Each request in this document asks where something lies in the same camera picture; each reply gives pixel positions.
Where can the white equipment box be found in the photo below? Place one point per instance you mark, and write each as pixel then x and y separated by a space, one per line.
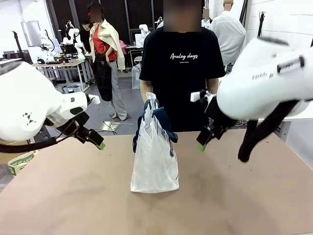
pixel 293 132

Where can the black tripod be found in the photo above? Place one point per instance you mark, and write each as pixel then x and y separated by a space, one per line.
pixel 15 40
pixel 261 22

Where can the person's right forearm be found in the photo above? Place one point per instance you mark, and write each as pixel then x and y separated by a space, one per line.
pixel 146 90

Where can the person in black t-shirt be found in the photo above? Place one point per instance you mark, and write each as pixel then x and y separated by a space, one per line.
pixel 181 73

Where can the grey folding chair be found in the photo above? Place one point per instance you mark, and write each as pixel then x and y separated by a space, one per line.
pixel 138 61

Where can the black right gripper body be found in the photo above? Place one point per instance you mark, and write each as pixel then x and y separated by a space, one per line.
pixel 216 115

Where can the clear plastic container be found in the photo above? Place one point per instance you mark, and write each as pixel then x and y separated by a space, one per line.
pixel 136 77

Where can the mannequin red shirt cream jacket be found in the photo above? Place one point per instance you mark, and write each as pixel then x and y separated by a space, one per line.
pixel 107 49

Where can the wooden top work table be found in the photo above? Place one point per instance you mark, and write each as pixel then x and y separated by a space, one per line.
pixel 61 64

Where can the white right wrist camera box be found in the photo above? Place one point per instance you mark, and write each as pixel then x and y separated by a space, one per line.
pixel 195 96

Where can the white plastic crate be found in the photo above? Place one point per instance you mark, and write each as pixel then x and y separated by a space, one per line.
pixel 72 88

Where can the bystander in black clothes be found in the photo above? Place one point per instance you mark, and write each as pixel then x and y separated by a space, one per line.
pixel 85 36

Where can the cardboard box green print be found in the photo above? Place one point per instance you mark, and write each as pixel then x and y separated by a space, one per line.
pixel 22 162

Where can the person's left forearm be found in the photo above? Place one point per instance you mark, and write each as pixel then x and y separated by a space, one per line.
pixel 213 85

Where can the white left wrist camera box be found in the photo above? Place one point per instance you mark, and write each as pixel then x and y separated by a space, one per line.
pixel 94 99

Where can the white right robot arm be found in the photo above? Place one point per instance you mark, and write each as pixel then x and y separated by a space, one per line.
pixel 264 78

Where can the mannequin in white shirt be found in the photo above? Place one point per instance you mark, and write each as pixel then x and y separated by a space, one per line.
pixel 230 36

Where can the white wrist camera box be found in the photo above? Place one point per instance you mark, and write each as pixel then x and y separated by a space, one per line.
pixel 94 99
pixel 195 96

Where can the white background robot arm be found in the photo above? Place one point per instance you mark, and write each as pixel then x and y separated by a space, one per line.
pixel 46 40
pixel 144 29
pixel 159 21
pixel 71 34

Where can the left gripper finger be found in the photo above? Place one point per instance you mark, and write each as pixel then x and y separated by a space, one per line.
pixel 94 134
pixel 94 143

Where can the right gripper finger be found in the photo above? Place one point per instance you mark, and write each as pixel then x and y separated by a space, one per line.
pixel 205 138
pixel 221 132

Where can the grey standing board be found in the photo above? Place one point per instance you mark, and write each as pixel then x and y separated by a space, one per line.
pixel 30 33

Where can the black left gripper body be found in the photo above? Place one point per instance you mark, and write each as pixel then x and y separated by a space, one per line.
pixel 73 124

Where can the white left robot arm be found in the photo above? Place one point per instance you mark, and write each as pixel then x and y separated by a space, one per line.
pixel 24 98

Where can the bystander in white polo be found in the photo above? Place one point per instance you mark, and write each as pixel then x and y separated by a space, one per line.
pixel 206 23

